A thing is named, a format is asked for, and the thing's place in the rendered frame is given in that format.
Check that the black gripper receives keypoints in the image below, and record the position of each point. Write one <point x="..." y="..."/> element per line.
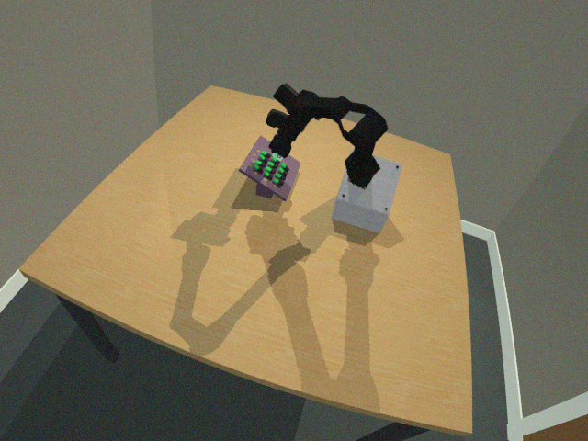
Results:
<point x="281" y="144"/>

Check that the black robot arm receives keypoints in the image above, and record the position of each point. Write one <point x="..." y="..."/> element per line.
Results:
<point x="360" y="165"/>

